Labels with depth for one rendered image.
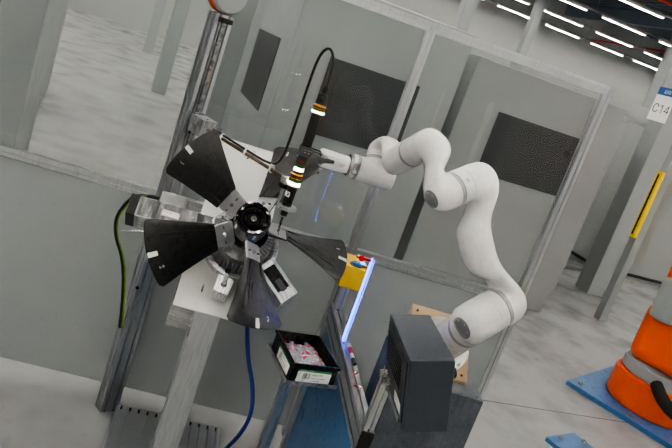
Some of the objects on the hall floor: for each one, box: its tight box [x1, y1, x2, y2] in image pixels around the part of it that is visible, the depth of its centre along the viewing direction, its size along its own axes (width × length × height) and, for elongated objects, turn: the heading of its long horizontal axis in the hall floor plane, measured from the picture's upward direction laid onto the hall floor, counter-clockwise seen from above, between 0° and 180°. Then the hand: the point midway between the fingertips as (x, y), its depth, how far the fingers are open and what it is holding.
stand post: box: [152, 312, 220, 448], centre depth 258 cm, size 4×9×91 cm, turn 42°
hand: (305, 150), depth 229 cm, fingers closed on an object, 4 cm apart
